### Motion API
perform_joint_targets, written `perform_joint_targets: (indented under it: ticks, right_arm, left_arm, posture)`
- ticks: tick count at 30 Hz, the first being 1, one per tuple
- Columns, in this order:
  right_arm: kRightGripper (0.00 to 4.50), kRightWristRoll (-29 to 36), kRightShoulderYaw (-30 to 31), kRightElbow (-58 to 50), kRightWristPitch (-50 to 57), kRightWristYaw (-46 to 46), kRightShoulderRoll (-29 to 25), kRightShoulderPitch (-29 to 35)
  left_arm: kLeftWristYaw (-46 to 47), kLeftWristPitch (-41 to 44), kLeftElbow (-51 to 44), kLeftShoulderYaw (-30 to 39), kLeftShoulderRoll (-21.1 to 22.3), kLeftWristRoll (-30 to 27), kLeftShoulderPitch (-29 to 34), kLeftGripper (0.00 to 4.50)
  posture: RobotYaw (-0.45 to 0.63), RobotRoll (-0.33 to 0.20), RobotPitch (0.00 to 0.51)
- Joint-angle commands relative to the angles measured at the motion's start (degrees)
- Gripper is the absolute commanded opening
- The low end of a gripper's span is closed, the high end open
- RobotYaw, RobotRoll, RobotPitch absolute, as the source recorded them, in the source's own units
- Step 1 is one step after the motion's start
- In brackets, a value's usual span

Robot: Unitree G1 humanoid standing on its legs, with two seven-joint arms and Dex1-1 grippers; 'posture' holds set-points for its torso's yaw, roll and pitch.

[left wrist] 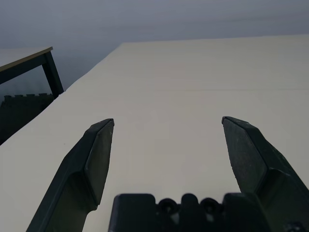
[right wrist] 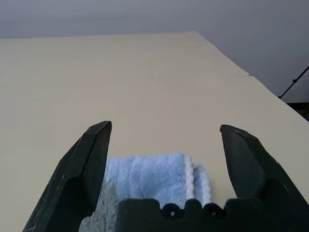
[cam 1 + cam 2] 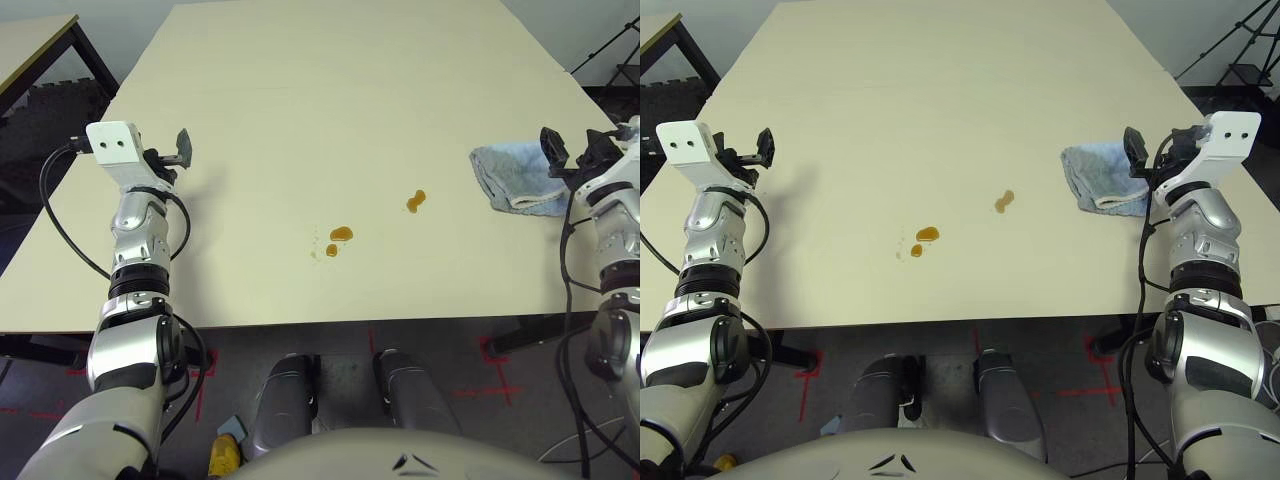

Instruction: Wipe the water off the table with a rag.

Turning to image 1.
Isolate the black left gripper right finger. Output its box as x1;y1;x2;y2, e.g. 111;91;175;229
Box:
222;116;309;232

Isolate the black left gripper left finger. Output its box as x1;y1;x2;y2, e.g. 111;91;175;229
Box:
26;118;115;232

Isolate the black foam puzzle mat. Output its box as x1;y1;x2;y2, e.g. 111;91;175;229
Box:
0;93;53;145

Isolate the black-framed side table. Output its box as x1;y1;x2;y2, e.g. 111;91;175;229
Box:
0;46;65;99

